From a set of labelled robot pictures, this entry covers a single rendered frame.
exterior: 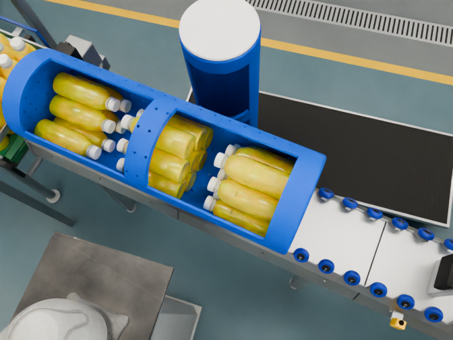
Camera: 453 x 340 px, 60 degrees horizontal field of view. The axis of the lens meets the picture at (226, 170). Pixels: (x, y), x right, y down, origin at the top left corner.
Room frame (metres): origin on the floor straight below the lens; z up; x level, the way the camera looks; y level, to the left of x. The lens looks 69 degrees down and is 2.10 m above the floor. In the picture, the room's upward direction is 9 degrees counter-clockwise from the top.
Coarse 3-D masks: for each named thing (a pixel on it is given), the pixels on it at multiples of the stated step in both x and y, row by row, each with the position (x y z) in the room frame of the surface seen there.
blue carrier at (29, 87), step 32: (32, 64) 0.73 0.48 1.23; (64, 64) 0.73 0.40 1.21; (32, 96) 0.71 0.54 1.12; (128, 96) 0.71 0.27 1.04; (160, 96) 0.58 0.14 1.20; (32, 128) 0.65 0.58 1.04; (160, 128) 0.47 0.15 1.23; (224, 128) 0.45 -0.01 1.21; (256, 128) 0.46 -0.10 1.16; (96, 160) 0.52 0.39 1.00; (128, 160) 0.42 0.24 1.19; (320, 160) 0.33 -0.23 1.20; (160, 192) 0.34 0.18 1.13; (192, 192) 0.38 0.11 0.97; (288, 192) 0.25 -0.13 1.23; (224, 224) 0.23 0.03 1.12; (288, 224) 0.19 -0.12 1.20
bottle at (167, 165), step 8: (160, 152) 0.44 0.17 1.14; (152, 160) 0.43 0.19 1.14; (160, 160) 0.42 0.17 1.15; (168, 160) 0.42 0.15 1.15; (176, 160) 0.41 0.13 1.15; (184, 160) 0.41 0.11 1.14; (152, 168) 0.41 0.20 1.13; (160, 168) 0.40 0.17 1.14; (168, 168) 0.40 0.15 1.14; (176, 168) 0.39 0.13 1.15; (184, 168) 0.40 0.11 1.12; (168, 176) 0.38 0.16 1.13; (176, 176) 0.37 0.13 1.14; (184, 176) 0.39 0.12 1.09
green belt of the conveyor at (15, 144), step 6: (12, 138) 0.70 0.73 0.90; (18, 138) 0.70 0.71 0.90; (12, 144) 0.68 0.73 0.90; (18, 144) 0.68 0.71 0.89; (24, 144) 0.68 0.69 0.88; (6, 150) 0.66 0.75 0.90; (12, 150) 0.66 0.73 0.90; (18, 150) 0.66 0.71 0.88; (24, 150) 0.67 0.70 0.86; (6, 156) 0.64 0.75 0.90; (12, 156) 0.64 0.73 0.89; (18, 156) 0.65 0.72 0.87
